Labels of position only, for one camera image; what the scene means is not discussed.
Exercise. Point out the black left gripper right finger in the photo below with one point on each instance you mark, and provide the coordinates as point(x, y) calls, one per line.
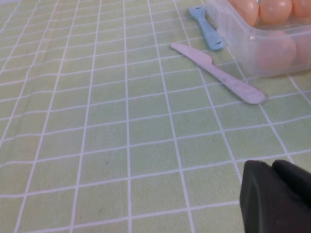
point(296, 182)

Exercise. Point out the pale pink plastic knife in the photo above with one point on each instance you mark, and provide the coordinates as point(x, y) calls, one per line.
point(218, 70)

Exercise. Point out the green checkered tablecloth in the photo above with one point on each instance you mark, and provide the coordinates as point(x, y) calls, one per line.
point(97, 121)

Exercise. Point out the light blue plastic fork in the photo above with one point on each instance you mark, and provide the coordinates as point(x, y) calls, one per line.
point(209, 34)

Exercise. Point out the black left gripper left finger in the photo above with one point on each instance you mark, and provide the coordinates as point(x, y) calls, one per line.
point(262, 206)

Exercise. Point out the light brown egg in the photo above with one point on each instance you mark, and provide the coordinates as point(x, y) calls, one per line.
point(277, 52)
point(275, 11)
point(302, 7)
point(245, 9)
point(305, 48)

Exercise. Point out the clear plastic egg box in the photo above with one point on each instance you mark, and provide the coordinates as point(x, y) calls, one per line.
point(243, 43)

